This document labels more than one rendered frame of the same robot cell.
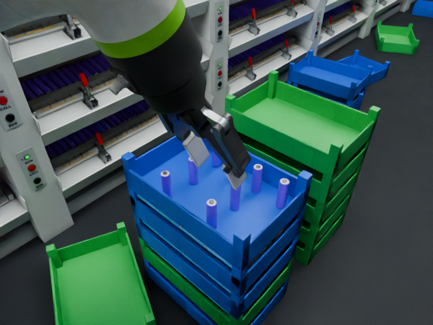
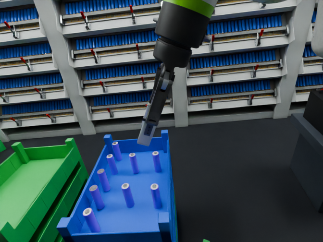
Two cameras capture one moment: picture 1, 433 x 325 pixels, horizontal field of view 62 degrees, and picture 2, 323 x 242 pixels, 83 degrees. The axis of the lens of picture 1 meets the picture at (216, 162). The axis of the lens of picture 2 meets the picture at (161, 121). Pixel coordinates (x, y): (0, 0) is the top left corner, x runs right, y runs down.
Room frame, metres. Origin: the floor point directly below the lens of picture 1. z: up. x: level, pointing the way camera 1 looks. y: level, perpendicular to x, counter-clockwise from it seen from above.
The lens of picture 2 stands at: (0.64, 0.34, 0.70)
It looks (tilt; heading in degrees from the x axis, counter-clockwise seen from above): 28 degrees down; 232
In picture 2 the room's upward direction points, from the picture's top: 7 degrees counter-clockwise
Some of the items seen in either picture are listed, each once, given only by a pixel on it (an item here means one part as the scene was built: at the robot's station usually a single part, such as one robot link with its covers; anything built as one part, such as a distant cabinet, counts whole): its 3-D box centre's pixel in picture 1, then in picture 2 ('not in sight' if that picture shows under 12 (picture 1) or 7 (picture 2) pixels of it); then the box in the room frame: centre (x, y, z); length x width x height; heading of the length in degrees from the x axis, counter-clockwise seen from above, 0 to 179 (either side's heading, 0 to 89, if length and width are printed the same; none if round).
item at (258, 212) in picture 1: (214, 180); (130, 176); (0.51, 0.00, 0.36); 0.30 x 0.20 x 0.08; 48
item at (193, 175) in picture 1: (193, 170); (128, 195); (0.54, 0.05, 0.36); 0.02 x 0.02 x 0.06
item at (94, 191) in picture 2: (216, 153); (97, 197); (0.59, 0.00, 0.36); 0.02 x 0.02 x 0.06
